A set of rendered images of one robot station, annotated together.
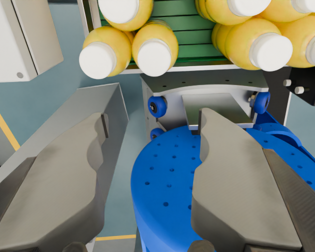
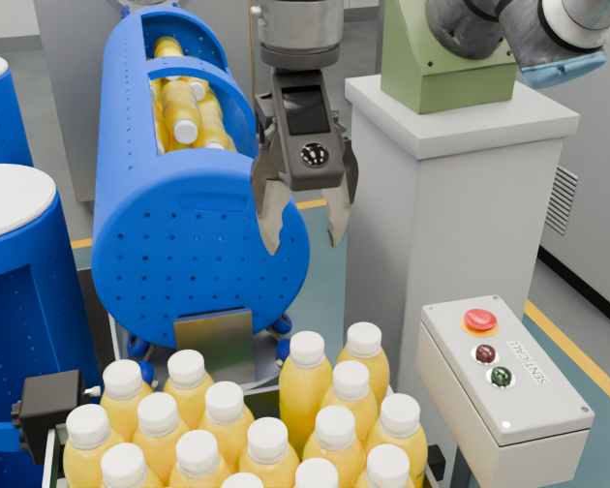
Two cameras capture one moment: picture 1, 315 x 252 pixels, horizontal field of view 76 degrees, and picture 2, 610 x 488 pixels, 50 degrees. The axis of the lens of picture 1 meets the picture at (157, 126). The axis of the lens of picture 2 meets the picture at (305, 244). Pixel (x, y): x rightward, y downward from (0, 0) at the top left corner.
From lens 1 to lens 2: 58 cm
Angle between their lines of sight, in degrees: 27
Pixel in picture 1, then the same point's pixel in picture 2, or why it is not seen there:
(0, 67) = (447, 311)
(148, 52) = (313, 346)
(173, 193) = not seen: hidden behind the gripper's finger
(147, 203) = (289, 218)
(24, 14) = (441, 364)
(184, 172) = (251, 258)
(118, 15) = (348, 365)
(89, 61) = (370, 333)
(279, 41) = (185, 369)
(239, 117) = (187, 333)
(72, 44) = not seen: outside the picture
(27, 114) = not seen: hidden behind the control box
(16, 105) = (609, 450)
